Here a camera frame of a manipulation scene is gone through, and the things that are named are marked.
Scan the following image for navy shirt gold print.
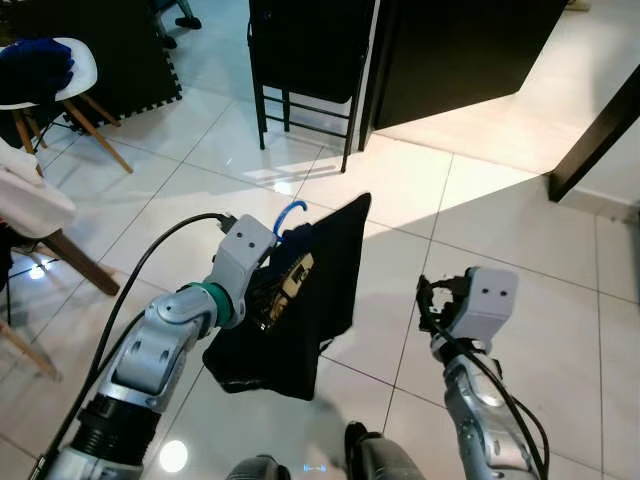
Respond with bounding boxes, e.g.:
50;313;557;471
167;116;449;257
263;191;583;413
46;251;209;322
202;192;373;403

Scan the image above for blue plastic hanger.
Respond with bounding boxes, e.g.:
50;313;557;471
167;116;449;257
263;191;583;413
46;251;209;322
275;198;311;241

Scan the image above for right robot leg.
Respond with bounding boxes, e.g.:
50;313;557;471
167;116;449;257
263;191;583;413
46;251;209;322
343;422;431;480

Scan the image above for robot leg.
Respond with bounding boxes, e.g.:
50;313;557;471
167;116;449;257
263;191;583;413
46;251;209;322
225;455;293;480
343;422;431;480

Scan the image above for left robot leg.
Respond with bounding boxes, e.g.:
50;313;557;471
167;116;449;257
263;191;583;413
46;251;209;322
225;455;293;480

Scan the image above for black cabinet panel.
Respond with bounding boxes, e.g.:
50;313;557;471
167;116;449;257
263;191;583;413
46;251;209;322
358;0;571;151

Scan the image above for black folding chair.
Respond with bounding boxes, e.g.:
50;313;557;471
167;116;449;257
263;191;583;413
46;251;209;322
247;0;379;174

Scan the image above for black foam puzzle mat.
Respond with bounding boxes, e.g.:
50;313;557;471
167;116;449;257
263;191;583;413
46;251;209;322
0;0;184;123

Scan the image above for navy blue cloth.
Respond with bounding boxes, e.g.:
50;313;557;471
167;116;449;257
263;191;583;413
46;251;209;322
0;38;76;101

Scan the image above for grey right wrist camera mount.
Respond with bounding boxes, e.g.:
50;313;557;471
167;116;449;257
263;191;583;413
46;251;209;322
452;265;519;346

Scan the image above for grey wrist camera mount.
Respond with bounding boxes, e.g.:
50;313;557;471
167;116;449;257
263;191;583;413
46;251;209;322
210;213;279;301
452;265;519;346

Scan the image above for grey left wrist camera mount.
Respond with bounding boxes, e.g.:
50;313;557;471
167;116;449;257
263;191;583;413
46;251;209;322
210;213;279;301

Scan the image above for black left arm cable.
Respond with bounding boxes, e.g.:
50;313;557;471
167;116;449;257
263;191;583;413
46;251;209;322
35;212;239;471

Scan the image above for black door frame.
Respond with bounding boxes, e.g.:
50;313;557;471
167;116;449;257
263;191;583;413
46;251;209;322
547;68;640;203

